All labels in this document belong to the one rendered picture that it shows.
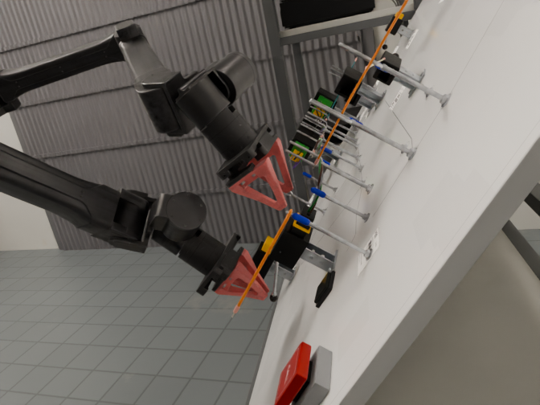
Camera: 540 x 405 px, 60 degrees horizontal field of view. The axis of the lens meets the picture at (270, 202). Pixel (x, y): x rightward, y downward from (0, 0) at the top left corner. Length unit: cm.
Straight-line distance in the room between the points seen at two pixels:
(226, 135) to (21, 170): 26
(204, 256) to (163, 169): 310
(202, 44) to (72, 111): 132
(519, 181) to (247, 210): 331
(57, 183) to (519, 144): 54
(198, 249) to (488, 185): 47
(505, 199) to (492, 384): 64
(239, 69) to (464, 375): 66
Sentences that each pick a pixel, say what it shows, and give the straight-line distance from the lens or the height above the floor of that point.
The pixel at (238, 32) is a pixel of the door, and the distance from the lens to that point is 332.
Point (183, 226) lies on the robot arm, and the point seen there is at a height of 121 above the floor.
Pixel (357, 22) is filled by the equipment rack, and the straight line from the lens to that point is 154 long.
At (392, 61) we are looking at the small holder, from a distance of 80.
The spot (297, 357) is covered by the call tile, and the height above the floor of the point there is 113.
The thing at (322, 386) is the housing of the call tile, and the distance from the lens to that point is 46.
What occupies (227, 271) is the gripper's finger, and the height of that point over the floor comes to 112.
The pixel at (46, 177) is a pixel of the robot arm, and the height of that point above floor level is 132.
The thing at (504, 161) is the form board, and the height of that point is 132.
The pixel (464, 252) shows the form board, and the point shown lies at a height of 126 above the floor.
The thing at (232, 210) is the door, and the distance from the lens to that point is 364.
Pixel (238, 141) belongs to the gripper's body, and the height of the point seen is 131.
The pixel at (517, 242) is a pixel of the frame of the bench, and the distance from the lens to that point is 143.
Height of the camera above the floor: 142
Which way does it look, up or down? 18 degrees down
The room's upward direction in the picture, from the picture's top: 12 degrees counter-clockwise
